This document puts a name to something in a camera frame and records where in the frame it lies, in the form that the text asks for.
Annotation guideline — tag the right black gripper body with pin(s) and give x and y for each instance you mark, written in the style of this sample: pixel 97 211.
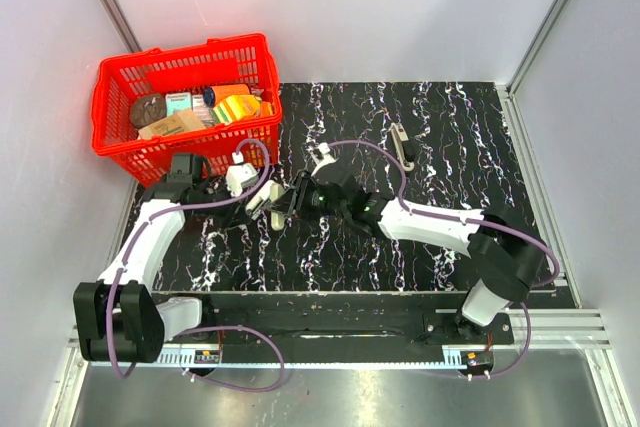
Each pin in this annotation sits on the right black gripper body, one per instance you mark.
pixel 315 203

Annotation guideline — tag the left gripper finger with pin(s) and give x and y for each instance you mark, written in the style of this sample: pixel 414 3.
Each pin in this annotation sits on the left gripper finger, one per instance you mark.
pixel 248 216
pixel 234 221

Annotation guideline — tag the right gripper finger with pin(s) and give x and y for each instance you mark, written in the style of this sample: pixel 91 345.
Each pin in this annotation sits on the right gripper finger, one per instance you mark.
pixel 292 205
pixel 301 183

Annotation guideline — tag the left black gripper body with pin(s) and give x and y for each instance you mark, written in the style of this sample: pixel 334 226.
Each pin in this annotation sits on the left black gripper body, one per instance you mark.
pixel 219 212

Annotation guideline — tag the beige stapler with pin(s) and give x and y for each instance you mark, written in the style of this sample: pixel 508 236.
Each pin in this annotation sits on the beige stapler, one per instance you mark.
pixel 405 151
pixel 268 197

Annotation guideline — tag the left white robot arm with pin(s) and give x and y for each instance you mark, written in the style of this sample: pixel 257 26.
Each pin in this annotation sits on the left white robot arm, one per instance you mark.
pixel 116 317

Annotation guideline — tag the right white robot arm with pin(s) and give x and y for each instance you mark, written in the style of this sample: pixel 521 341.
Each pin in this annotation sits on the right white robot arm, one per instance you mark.
pixel 505 260

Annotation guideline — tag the yellow green juice carton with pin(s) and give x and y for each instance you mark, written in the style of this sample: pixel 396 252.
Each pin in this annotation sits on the yellow green juice carton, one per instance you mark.
pixel 236 108

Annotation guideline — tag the brown cardboard box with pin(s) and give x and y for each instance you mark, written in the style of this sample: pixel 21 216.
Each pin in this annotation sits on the brown cardboard box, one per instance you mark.
pixel 182 121

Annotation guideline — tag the pink white small packet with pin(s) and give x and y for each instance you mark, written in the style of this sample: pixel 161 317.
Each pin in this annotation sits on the pink white small packet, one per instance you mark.
pixel 201 109

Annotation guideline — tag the orange cylindrical bottle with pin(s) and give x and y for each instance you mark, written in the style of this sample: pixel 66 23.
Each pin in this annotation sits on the orange cylindrical bottle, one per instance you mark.
pixel 212 95

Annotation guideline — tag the teal white small box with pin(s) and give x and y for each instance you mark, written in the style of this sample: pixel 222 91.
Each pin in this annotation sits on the teal white small box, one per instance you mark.
pixel 177 102

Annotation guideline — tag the red plastic shopping basket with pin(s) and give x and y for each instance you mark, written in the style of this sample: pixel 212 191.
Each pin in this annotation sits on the red plastic shopping basket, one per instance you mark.
pixel 244 59

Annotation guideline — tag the brown round bread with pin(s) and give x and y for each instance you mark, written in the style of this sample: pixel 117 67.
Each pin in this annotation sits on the brown round bread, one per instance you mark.
pixel 147 110

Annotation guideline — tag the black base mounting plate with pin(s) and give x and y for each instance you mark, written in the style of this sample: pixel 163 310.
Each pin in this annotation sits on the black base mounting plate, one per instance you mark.
pixel 348 328

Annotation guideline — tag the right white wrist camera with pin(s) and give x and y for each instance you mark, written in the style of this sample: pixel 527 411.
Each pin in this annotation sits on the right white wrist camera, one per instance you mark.
pixel 321 156

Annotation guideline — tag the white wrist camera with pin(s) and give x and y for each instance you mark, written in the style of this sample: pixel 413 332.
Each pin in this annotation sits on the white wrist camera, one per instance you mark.
pixel 239 177
pixel 321 156

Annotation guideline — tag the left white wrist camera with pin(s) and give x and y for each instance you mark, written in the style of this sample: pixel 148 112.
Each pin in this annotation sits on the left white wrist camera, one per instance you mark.
pixel 239 177

